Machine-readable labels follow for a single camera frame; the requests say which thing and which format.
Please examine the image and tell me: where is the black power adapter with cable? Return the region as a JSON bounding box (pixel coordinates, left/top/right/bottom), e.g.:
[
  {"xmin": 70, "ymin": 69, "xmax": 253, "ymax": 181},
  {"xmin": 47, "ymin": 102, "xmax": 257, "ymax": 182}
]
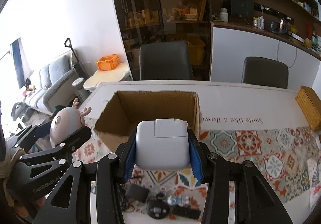
[{"xmin": 117, "ymin": 176, "xmax": 150, "ymax": 212}]

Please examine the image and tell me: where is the white square power adapter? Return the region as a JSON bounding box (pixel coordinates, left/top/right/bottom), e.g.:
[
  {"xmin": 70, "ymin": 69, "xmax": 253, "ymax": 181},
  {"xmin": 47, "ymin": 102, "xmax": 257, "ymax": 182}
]
[{"xmin": 135, "ymin": 119, "xmax": 190, "ymax": 171}]

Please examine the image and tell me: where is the patterned tile table mat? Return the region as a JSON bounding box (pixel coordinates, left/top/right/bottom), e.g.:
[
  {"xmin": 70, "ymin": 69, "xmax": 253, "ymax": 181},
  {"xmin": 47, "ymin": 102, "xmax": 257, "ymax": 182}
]
[{"xmin": 72, "ymin": 117, "xmax": 321, "ymax": 221}]

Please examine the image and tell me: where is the grey sofa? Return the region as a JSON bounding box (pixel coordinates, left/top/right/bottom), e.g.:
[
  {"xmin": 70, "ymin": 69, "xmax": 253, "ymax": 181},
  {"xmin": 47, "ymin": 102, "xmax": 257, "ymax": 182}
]
[{"xmin": 24, "ymin": 51, "xmax": 77, "ymax": 115}]

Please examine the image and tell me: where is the black remote control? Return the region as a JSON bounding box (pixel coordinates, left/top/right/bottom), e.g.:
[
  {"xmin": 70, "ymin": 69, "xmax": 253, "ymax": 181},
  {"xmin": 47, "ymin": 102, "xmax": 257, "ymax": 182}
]
[{"xmin": 171, "ymin": 206, "xmax": 201, "ymax": 220}]

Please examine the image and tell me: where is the small clear bottle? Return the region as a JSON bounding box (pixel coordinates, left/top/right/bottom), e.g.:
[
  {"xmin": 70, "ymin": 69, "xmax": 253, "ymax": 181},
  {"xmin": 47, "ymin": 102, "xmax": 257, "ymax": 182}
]
[{"xmin": 167, "ymin": 195, "xmax": 190, "ymax": 207}]

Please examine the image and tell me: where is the brown cardboard box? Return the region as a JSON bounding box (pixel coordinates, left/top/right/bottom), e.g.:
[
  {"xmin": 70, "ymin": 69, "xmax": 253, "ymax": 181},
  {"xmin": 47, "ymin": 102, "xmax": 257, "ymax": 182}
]
[{"xmin": 93, "ymin": 91, "xmax": 201, "ymax": 152}]

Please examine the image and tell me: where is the black upright vacuum cleaner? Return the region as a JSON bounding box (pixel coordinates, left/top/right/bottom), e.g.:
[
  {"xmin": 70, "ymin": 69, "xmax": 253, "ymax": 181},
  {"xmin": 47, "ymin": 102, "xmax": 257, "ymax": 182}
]
[{"xmin": 64, "ymin": 38, "xmax": 89, "ymax": 80}]

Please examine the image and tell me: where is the round beige side table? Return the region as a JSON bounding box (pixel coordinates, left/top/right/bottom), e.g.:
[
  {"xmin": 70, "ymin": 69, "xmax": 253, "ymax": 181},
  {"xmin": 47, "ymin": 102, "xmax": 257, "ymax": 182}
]
[{"xmin": 83, "ymin": 62, "xmax": 130, "ymax": 92}]

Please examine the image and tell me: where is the orange plastic crate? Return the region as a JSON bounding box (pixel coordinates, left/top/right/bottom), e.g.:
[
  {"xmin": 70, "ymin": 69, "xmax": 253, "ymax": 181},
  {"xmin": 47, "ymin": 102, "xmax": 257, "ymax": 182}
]
[{"xmin": 96, "ymin": 54, "xmax": 120, "ymax": 71}]

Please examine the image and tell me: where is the woven wicker box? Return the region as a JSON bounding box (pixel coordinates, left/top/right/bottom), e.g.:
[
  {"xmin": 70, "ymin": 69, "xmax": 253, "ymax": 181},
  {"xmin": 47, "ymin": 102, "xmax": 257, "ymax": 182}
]
[{"xmin": 296, "ymin": 86, "xmax": 321, "ymax": 132}]

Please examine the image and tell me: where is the dark chair right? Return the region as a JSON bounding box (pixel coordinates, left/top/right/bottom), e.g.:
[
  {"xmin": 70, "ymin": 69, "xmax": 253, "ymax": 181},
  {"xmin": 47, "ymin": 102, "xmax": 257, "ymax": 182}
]
[{"xmin": 242, "ymin": 56, "xmax": 289, "ymax": 89}]

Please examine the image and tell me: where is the dark chair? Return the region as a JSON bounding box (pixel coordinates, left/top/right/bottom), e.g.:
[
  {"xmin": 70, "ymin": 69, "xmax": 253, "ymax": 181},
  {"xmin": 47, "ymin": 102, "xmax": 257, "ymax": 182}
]
[
  {"xmin": 139, "ymin": 41, "xmax": 194, "ymax": 80},
  {"xmin": 242, "ymin": 56, "xmax": 289, "ymax": 89}
]

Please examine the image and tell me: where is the dark chair left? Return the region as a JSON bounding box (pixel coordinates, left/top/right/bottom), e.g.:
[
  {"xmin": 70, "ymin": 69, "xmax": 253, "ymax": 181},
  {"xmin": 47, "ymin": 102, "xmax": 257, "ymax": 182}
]
[{"xmin": 139, "ymin": 41, "xmax": 194, "ymax": 80}]

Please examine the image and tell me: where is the dark glass display cabinet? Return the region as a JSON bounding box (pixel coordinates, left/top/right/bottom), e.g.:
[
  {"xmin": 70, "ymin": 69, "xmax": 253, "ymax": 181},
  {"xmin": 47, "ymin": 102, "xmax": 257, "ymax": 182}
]
[{"xmin": 114, "ymin": 0, "xmax": 211, "ymax": 81}]

